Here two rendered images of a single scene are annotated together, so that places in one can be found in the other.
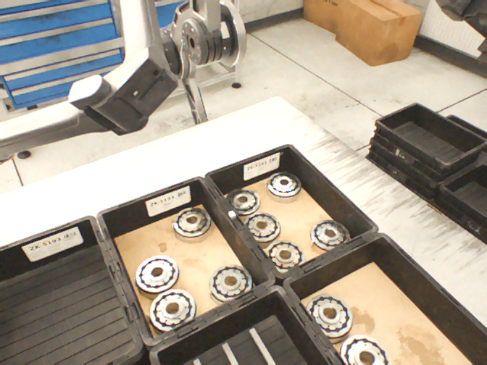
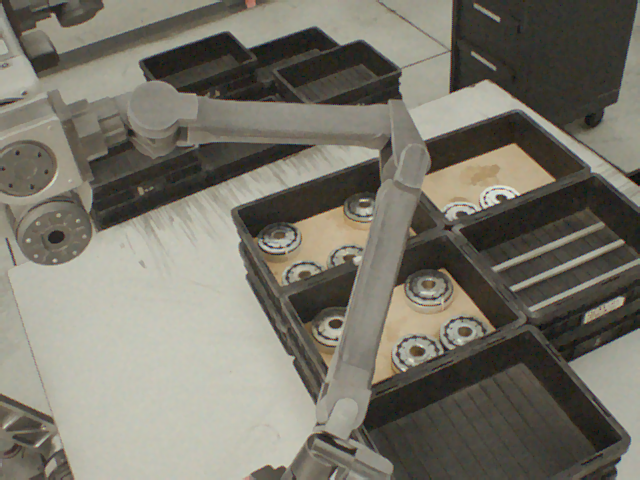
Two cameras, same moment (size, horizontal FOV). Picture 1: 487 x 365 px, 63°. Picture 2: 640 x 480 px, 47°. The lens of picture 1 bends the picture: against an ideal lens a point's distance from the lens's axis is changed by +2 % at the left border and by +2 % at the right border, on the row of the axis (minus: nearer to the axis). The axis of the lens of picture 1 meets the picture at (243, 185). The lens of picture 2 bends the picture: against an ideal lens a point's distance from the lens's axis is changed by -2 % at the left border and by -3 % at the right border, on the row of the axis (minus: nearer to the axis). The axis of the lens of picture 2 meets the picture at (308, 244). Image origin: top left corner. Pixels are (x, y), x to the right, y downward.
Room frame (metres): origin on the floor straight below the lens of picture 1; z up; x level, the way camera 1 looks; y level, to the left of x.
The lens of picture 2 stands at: (0.56, 1.13, 2.05)
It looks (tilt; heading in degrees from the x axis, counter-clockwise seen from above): 44 degrees down; 280
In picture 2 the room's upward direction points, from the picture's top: 7 degrees counter-clockwise
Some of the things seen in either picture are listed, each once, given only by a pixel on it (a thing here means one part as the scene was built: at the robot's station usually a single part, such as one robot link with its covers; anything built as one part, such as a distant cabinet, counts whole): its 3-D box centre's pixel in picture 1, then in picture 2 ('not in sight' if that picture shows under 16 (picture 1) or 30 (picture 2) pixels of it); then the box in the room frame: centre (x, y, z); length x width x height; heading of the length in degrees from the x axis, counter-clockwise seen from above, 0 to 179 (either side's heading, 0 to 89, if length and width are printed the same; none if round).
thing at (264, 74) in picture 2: not in sight; (295, 87); (1.03, -1.63, 0.31); 0.40 x 0.30 x 0.34; 33
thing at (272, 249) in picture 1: (285, 256); not in sight; (0.59, -0.11, 0.86); 0.10 x 0.10 x 0.01
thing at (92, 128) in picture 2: not in sight; (92, 128); (1.01, 0.27, 1.45); 0.09 x 0.08 x 0.12; 123
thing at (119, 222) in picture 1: (182, 260); (400, 328); (0.57, 0.15, 0.87); 0.40 x 0.30 x 0.11; 29
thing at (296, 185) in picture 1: (283, 184); (279, 237); (0.85, -0.12, 0.86); 0.10 x 0.10 x 0.01
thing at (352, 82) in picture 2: not in sight; (340, 120); (0.81, -1.30, 0.37); 0.40 x 0.30 x 0.45; 33
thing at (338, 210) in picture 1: (283, 215); (336, 238); (0.72, -0.11, 0.87); 0.40 x 0.30 x 0.11; 29
